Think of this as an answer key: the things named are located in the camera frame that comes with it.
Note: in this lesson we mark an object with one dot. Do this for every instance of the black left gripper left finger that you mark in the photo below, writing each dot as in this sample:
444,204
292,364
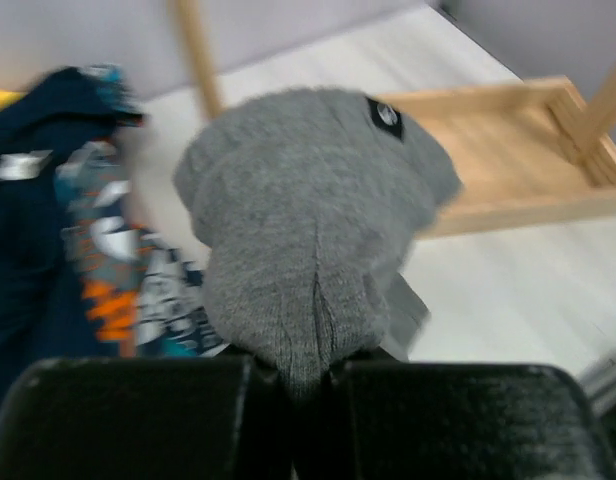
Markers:
188,418

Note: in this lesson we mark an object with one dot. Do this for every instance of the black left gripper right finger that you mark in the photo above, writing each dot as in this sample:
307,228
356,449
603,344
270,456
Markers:
378,418

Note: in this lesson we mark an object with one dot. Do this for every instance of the patterned blue orange shorts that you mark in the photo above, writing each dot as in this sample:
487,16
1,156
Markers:
142,296

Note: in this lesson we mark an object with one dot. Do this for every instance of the navy blue shorts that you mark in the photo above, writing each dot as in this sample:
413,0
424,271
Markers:
42,312

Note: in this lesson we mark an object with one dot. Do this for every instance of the grey shorts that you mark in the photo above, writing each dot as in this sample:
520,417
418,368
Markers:
308,225

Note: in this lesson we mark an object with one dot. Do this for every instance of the wooden clothes rack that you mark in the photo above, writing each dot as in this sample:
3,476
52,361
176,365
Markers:
528,152

